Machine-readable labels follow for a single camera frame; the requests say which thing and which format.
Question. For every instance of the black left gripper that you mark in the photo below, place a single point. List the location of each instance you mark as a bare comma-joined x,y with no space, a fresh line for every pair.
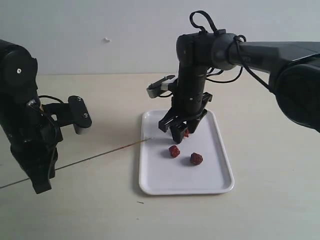
37,153

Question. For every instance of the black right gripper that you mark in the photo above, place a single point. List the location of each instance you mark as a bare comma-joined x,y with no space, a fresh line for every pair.
180,112

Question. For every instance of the thin metal skewer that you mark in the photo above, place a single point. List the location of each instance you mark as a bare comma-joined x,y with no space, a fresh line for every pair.
83,160

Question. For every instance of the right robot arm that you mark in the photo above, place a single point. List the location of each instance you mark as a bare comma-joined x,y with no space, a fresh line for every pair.
293,68

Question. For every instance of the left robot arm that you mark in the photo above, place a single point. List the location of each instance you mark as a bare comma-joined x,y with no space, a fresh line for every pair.
18,90

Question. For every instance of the white plastic tray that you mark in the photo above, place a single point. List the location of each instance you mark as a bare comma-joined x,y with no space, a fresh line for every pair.
160,174

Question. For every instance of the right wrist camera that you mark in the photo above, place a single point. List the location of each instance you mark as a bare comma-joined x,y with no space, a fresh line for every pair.
165,84

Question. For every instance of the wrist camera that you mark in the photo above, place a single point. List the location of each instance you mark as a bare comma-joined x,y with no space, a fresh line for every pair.
74,112
165,84

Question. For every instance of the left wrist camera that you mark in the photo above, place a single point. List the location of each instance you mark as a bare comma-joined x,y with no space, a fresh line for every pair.
74,112

